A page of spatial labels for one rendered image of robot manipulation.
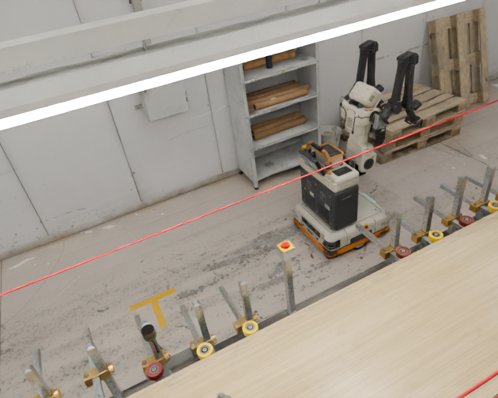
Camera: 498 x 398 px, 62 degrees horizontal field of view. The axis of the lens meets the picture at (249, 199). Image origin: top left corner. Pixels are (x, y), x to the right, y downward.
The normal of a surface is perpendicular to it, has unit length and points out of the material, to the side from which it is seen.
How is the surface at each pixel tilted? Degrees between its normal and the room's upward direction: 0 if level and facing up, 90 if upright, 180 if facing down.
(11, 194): 90
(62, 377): 0
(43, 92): 61
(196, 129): 90
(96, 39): 90
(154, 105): 90
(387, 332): 0
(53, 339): 0
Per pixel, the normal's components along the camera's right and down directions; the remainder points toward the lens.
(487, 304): -0.12, -0.81
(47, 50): 0.44, 0.48
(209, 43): 0.33, 0.02
